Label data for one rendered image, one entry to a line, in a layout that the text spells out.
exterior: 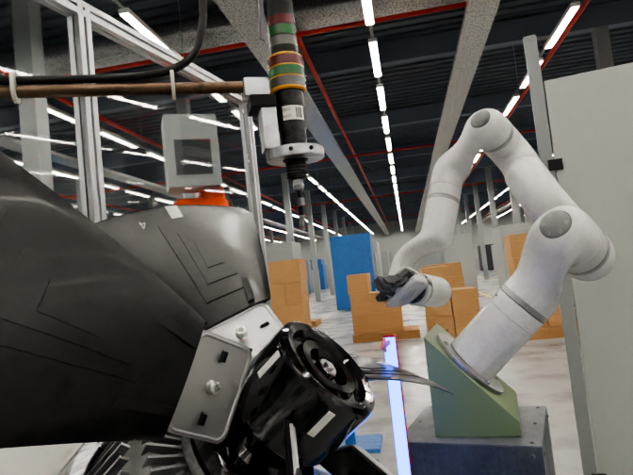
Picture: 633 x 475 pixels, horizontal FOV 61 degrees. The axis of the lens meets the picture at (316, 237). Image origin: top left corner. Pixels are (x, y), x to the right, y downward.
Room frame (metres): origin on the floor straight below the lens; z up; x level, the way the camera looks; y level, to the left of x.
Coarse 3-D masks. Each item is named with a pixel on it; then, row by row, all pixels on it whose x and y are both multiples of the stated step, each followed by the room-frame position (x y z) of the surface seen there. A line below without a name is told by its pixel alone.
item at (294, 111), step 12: (276, 96) 0.63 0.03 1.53; (288, 96) 0.62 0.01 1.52; (300, 96) 0.63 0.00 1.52; (276, 108) 0.63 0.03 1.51; (288, 108) 0.62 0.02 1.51; (300, 108) 0.63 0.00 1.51; (288, 120) 0.62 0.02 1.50; (300, 120) 0.62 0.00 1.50; (288, 132) 0.62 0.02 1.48; (300, 132) 0.63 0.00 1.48; (288, 168) 0.63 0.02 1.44; (300, 168) 0.63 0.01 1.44
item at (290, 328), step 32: (288, 352) 0.49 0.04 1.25; (320, 352) 0.55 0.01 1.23; (256, 384) 0.50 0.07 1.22; (288, 384) 0.48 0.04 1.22; (320, 384) 0.48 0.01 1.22; (352, 384) 0.54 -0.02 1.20; (256, 416) 0.49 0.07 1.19; (288, 416) 0.48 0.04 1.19; (320, 416) 0.48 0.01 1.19; (352, 416) 0.49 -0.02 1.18; (224, 448) 0.51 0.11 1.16; (256, 448) 0.51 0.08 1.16; (320, 448) 0.50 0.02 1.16
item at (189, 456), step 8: (184, 440) 0.53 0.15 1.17; (192, 440) 0.53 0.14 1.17; (184, 448) 0.52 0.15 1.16; (192, 448) 0.52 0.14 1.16; (192, 456) 0.51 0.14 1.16; (200, 456) 0.52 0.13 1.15; (192, 464) 0.51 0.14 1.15; (200, 464) 0.51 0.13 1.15; (192, 472) 0.51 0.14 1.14; (200, 472) 0.51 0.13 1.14; (208, 472) 0.51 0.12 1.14
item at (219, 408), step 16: (208, 336) 0.49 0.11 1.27; (208, 352) 0.49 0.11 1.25; (240, 352) 0.51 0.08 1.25; (192, 368) 0.48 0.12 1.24; (208, 368) 0.49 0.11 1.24; (224, 368) 0.50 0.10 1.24; (240, 368) 0.51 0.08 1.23; (192, 384) 0.48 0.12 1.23; (224, 384) 0.50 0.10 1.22; (240, 384) 0.51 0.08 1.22; (192, 400) 0.48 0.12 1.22; (208, 400) 0.49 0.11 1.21; (224, 400) 0.50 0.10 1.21; (176, 416) 0.47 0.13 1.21; (192, 416) 0.48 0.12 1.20; (208, 416) 0.49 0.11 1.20; (224, 416) 0.50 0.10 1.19; (176, 432) 0.46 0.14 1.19; (192, 432) 0.48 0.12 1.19; (208, 432) 0.49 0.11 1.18; (224, 432) 0.50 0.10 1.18
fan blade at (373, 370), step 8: (360, 360) 0.83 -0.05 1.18; (368, 360) 0.85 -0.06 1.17; (376, 360) 0.87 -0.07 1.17; (360, 368) 0.73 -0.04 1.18; (368, 368) 0.73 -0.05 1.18; (376, 368) 0.75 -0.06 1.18; (384, 368) 0.77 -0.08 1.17; (392, 368) 0.81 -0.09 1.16; (368, 376) 0.65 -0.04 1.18; (376, 376) 0.66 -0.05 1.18; (384, 376) 0.68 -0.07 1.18; (392, 376) 0.70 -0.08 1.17; (400, 376) 0.72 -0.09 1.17; (408, 376) 0.76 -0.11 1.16; (416, 376) 0.80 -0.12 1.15; (424, 384) 0.74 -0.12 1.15; (432, 384) 0.77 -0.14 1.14; (448, 392) 0.79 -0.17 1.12
